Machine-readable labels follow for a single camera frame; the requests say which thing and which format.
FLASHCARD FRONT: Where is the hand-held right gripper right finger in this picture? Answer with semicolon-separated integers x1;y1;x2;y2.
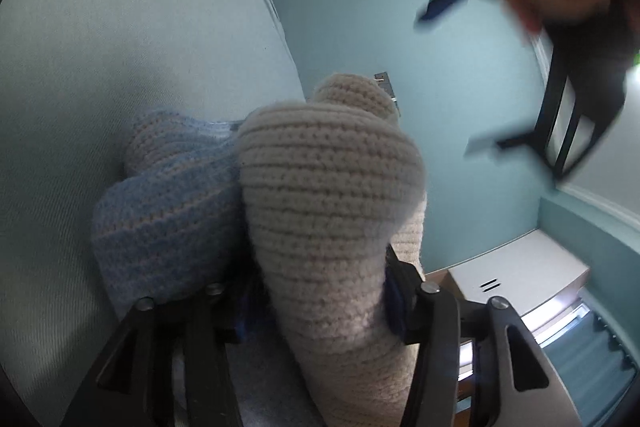
385;244;583;427

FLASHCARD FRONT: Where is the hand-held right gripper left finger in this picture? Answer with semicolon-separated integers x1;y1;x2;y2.
60;282;251;427

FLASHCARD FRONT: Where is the blue and white knit sweater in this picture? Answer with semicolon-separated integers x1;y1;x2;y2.
91;73;428;427

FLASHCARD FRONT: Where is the white upper cabinet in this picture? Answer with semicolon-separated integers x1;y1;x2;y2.
446;229;591;320

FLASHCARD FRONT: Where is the bright window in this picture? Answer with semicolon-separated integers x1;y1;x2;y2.
457;292;593;378

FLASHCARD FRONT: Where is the blue curtain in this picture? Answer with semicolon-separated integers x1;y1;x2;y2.
542;302;640;427

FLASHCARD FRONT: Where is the bed with blue sheet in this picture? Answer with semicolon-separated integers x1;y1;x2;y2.
0;0;306;427

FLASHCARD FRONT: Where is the dark wall outlet panel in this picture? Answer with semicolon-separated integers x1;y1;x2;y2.
374;71;401;118

